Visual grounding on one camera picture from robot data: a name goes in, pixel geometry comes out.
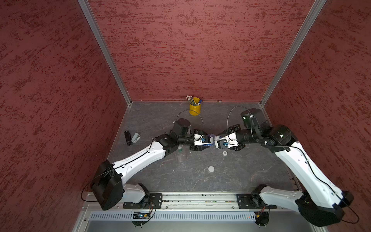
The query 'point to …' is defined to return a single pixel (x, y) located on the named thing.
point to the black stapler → (128, 138)
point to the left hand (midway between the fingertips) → (206, 140)
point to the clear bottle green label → (180, 154)
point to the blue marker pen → (200, 101)
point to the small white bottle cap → (224, 153)
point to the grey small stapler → (135, 138)
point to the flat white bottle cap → (211, 168)
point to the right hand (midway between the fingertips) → (221, 137)
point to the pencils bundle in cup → (191, 100)
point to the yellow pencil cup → (195, 110)
